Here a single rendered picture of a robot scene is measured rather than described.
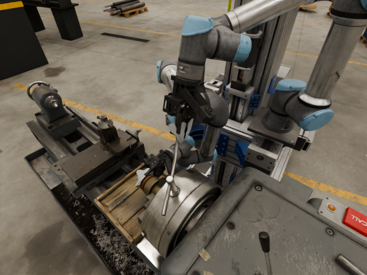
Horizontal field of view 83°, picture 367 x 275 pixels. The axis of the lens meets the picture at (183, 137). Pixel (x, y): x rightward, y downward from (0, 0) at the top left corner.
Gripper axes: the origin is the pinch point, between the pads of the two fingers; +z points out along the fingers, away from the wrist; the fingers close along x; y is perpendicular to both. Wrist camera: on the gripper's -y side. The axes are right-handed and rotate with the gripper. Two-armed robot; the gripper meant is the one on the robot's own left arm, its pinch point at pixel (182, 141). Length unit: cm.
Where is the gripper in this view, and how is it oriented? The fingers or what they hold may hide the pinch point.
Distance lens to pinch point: 67.4
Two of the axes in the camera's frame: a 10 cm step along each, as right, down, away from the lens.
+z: -1.7, 8.6, 4.8
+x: -6.2, 2.9, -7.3
